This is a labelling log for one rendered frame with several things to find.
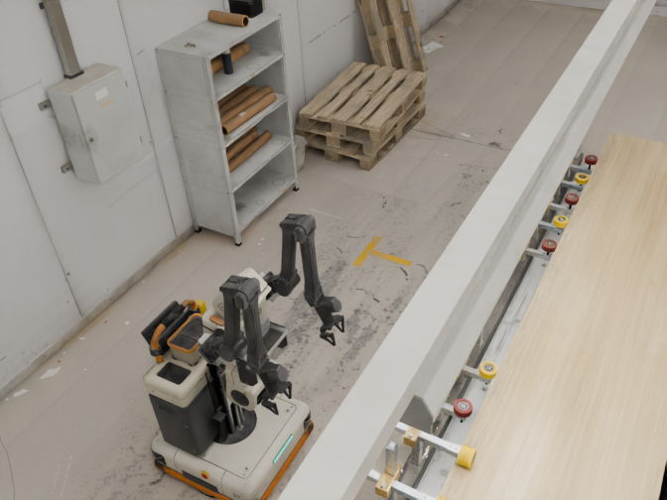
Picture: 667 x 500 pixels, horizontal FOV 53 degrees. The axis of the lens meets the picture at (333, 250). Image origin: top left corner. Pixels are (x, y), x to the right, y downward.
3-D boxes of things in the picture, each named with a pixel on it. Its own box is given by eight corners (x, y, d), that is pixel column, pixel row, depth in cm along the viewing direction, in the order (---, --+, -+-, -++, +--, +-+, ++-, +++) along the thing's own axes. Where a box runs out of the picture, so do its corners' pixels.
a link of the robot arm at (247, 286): (230, 264, 247) (214, 281, 240) (261, 279, 243) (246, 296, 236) (231, 340, 277) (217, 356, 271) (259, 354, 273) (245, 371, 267)
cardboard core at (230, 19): (206, 12, 470) (241, 17, 458) (213, 8, 476) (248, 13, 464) (208, 23, 475) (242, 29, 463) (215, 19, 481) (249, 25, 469)
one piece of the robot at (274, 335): (231, 379, 302) (224, 347, 288) (264, 339, 321) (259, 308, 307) (261, 392, 296) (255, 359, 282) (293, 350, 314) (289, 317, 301)
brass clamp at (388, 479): (373, 493, 251) (373, 485, 248) (389, 465, 260) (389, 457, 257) (388, 500, 248) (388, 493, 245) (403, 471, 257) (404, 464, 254)
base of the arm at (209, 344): (213, 330, 281) (197, 349, 273) (224, 327, 276) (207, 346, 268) (226, 346, 284) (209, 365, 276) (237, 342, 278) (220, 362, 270)
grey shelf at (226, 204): (195, 231, 541) (153, 48, 444) (257, 178, 600) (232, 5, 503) (239, 246, 522) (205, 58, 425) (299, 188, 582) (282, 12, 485)
